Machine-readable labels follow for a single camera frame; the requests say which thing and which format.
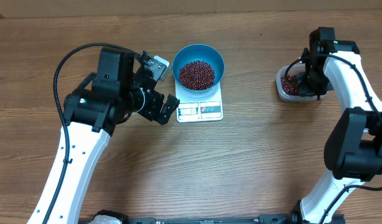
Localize blue bowl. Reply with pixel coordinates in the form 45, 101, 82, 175
172, 44, 225, 84

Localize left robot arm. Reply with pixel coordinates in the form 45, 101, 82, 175
29, 43, 180, 223

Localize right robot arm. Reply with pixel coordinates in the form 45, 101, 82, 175
285, 27, 382, 223

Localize clear plastic container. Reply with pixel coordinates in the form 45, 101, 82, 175
276, 64, 326, 102

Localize red beans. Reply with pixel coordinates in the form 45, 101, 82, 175
178, 59, 300, 96

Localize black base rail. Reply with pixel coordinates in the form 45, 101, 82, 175
78, 205, 346, 224

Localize white kitchen scale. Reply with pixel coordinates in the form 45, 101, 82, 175
175, 83, 224, 123

